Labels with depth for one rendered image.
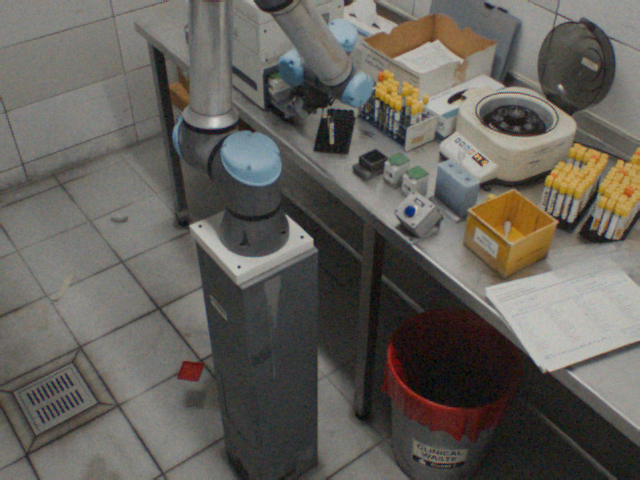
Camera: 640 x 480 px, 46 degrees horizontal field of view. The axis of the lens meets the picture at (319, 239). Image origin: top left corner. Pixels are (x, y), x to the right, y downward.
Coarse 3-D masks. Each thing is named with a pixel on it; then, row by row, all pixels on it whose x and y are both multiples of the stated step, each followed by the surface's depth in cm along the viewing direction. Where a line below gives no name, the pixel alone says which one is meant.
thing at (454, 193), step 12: (444, 168) 169; (456, 168) 169; (444, 180) 170; (456, 180) 166; (468, 180) 165; (444, 192) 172; (456, 192) 167; (468, 192) 165; (444, 204) 173; (456, 204) 169; (468, 204) 168; (456, 216) 170
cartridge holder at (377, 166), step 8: (368, 152) 184; (376, 152) 185; (360, 160) 183; (368, 160) 185; (376, 160) 185; (384, 160) 182; (352, 168) 184; (360, 168) 183; (368, 168) 182; (376, 168) 182; (384, 168) 184; (368, 176) 181
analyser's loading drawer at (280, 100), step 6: (282, 90) 199; (288, 90) 201; (270, 96) 201; (276, 96) 199; (282, 96) 201; (288, 96) 202; (270, 102) 201; (276, 102) 200; (282, 102) 200; (288, 102) 200; (282, 108) 198; (288, 108) 197; (288, 114) 198; (294, 114) 199
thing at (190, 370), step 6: (186, 360) 234; (186, 366) 233; (192, 366) 233; (198, 366) 233; (180, 372) 231; (186, 372) 231; (192, 372) 231; (198, 372) 231; (180, 378) 229; (186, 378) 229; (192, 378) 229; (198, 378) 229
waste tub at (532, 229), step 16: (512, 192) 163; (480, 208) 160; (496, 208) 163; (512, 208) 165; (528, 208) 161; (480, 224) 156; (496, 224) 167; (512, 224) 168; (528, 224) 163; (544, 224) 158; (464, 240) 163; (480, 240) 158; (496, 240) 154; (512, 240) 164; (528, 240) 153; (544, 240) 157; (480, 256) 160; (496, 256) 156; (512, 256) 153; (528, 256) 157; (544, 256) 161; (496, 272) 158; (512, 272) 157
